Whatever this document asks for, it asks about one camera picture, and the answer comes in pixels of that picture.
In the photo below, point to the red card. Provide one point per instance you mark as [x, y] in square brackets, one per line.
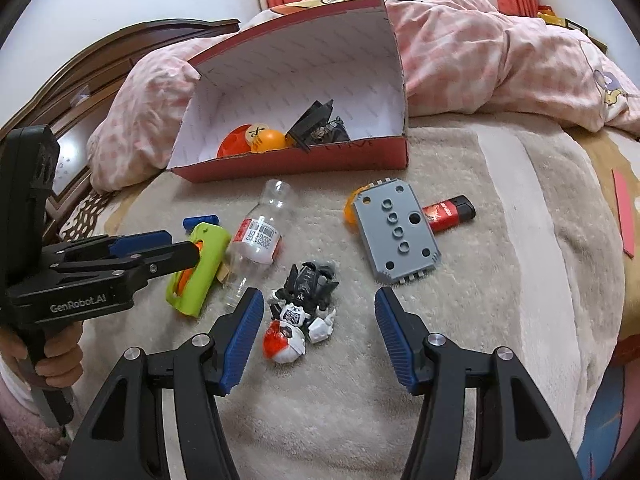
[625, 210]

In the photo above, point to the beige fleece blanket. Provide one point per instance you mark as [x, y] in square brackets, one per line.
[500, 310]

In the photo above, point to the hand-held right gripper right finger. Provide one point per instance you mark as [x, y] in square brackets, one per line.
[395, 340]

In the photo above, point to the grey building plate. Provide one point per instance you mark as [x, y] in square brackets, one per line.
[395, 240]

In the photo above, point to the yellow box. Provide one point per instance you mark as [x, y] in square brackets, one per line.
[549, 15]

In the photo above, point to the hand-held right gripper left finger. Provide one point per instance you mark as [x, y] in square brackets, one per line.
[245, 340]

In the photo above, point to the red cardboard box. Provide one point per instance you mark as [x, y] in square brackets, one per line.
[300, 60]

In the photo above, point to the person's left hand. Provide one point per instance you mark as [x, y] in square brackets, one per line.
[60, 357]

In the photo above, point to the orange plastic disc toy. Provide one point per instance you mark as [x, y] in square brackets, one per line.
[232, 142]

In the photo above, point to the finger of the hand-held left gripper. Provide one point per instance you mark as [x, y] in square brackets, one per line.
[175, 257]
[145, 241]

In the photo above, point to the pink checked quilt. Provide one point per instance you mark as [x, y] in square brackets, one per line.
[475, 60]

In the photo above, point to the black plastic toy piece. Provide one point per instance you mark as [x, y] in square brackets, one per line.
[310, 122]

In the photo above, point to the green toy gun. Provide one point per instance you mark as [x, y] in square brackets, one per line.
[210, 260]

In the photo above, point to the orange plastic piece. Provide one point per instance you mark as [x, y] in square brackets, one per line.
[350, 210]

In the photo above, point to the brown dotted pillow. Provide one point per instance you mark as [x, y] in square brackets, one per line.
[85, 215]

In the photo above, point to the tan bed sheet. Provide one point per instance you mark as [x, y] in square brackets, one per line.
[617, 160]

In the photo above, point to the blue plastic piece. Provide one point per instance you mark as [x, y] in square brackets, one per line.
[200, 221]

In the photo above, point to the red lighter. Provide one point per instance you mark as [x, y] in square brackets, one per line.
[445, 214]

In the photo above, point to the white red robot toy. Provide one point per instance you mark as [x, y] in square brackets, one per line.
[300, 310]

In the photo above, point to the clear plastic bottle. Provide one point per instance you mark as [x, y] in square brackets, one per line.
[260, 235]

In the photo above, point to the orange ball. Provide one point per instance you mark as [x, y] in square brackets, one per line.
[272, 141]

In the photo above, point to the round wooden chess piece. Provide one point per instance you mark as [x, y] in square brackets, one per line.
[257, 135]

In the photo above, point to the dark wooden headboard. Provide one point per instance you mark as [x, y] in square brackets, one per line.
[100, 55]

